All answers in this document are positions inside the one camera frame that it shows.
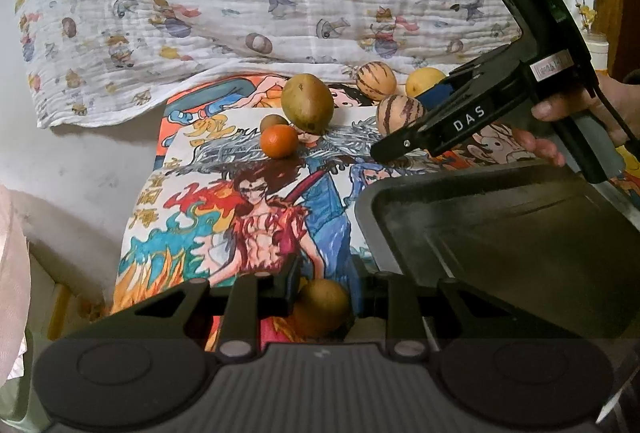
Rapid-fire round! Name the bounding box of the small orange tangerine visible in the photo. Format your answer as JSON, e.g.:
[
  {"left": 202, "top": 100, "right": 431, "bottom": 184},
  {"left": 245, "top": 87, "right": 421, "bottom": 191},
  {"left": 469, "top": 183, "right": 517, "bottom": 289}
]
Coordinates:
[
  {"left": 260, "top": 124, "right": 299, "bottom": 159},
  {"left": 293, "top": 279, "right": 350, "bottom": 340}
]

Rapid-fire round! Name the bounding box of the pink plastic bag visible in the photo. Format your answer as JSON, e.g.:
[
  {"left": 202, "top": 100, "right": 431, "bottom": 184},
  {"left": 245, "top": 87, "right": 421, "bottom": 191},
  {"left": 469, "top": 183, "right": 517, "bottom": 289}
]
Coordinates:
[{"left": 1, "top": 186, "right": 30, "bottom": 384}]

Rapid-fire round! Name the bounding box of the yellow lemon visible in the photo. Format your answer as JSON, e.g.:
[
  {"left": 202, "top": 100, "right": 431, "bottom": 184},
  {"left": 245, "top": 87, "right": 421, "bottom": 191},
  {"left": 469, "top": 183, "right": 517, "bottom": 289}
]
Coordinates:
[{"left": 405, "top": 67, "right": 446, "bottom": 98}]

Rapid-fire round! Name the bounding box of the striped pepino melon front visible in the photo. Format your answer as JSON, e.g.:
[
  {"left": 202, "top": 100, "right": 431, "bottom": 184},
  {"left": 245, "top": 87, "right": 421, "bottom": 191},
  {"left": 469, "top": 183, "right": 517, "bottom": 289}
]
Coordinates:
[{"left": 376, "top": 94, "right": 426, "bottom": 136}]

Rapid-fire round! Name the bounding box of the brown kiwi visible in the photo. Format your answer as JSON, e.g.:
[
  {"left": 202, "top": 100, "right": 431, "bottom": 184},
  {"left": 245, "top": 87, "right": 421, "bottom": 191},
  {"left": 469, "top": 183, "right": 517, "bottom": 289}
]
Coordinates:
[{"left": 281, "top": 73, "right": 334, "bottom": 135}]

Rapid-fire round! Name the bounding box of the tiny brown fruit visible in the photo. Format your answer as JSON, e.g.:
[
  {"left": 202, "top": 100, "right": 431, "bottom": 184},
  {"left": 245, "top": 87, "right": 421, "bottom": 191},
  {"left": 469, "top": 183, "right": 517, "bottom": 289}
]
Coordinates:
[{"left": 259, "top": 114, "right": 288, "bottom": 133}]

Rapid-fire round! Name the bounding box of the colourful anime drawing mat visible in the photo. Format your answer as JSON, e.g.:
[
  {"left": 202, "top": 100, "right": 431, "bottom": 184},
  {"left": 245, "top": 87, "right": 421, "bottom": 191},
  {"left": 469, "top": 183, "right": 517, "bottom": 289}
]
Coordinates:
[{"left": 109, "top": 73, "right": 640, "bottom": 352}]

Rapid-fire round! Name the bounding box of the white and orange bottle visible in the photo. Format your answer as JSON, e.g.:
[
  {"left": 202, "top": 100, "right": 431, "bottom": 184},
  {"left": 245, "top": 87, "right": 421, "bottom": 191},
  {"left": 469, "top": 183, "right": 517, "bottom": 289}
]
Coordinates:
[{"left": 584, "top": 33, "right": 610, "bottom": 74}]

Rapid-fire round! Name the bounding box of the person's right hand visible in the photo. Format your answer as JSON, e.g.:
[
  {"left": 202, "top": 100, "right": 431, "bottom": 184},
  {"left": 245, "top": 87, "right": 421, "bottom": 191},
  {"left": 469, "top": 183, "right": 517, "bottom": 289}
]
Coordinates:
[{"left": 510, "top": 71, "right": 640, "bottom": 168}]

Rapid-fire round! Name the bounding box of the silver metal tray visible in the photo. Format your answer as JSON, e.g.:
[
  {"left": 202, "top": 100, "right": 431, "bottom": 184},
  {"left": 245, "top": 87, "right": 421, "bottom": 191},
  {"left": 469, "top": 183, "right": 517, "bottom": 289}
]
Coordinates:
[{"left": 355, "top": 162, "right": 639, "bottom": 339}]

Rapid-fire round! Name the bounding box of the striped pepino melon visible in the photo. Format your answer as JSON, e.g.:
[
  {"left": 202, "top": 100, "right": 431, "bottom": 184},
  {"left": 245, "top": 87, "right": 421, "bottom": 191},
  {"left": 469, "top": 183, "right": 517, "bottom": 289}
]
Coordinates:
[
  {"left": 376, "top": 94, "right": 426, "bottom": 136},
  {"left": 356, "top": 61, "right": 397, "bottom": 101}
]

